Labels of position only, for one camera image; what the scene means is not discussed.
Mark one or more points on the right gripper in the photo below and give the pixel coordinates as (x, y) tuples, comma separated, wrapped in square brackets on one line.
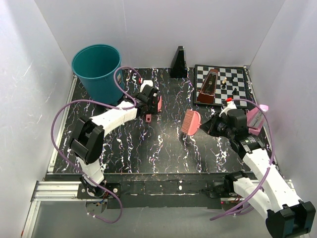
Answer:
[(209, 125)]

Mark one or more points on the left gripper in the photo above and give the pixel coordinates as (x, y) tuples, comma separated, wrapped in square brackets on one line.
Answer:
[(153, 109)]

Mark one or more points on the pink dustpan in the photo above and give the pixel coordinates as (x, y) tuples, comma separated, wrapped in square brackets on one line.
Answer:
[(155, 109)]

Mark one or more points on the pink hand brush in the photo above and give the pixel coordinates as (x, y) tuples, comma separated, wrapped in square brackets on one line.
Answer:
[(191, 122)]

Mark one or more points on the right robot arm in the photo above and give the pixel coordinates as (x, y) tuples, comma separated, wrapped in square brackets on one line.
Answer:
[(286, 215)]

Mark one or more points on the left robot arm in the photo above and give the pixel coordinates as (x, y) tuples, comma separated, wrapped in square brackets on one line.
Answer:
[(87, 139)]

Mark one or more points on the pink metronome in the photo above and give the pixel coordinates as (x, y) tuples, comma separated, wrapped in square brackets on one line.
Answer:
[(255, 121)]

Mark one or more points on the brown wooden metronome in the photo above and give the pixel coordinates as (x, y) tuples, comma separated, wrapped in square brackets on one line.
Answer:
[(207, 90)]

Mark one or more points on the black white chessboard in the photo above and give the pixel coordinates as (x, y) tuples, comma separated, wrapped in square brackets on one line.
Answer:
[(240, 82)]

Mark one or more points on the black metronome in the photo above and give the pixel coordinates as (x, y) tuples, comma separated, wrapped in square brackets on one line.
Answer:
[(178, 67)]

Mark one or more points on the teal plastic waste bin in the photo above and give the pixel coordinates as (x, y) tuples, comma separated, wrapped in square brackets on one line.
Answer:
[(95, 66)]

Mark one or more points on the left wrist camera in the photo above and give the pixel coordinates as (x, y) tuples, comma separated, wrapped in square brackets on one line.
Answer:
[(144, 83)]

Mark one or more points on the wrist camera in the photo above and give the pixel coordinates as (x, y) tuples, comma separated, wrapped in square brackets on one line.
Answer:
[(228, 104), (144, 83)]

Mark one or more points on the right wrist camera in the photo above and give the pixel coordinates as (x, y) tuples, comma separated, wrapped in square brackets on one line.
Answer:
[(228, 104)]

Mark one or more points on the aluminium rail frame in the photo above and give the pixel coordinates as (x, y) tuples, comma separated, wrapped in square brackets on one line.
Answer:
[(286, 215)]

